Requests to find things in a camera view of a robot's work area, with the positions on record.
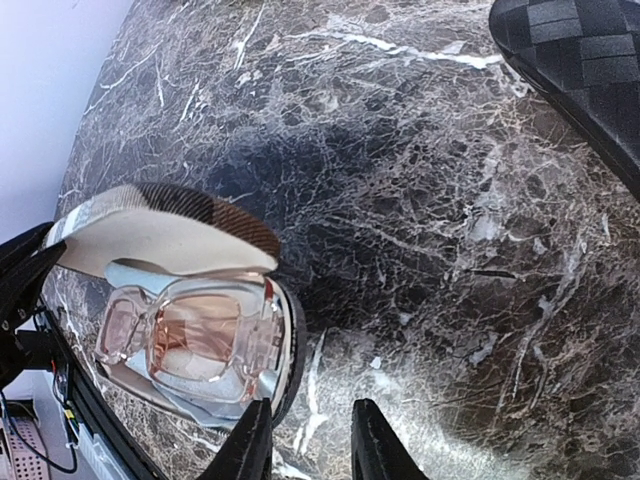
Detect pink translucent sunglasses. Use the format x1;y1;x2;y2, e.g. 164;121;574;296
93;272;286;406

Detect light blue cloth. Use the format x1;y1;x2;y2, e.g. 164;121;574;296
104;262;281;421

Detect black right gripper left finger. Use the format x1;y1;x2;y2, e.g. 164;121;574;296
202;398;273;480

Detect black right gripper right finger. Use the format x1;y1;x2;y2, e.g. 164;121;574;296
351;399;428;480

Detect black front table rail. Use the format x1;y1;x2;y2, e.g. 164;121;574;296
39;310;165;479

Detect pink perforated basket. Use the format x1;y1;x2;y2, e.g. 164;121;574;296
3;417;50;480

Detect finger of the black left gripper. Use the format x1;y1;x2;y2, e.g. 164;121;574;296
1;222;66;330

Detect black checkered glasses case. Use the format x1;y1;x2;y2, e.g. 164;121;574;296
488;1;639;196

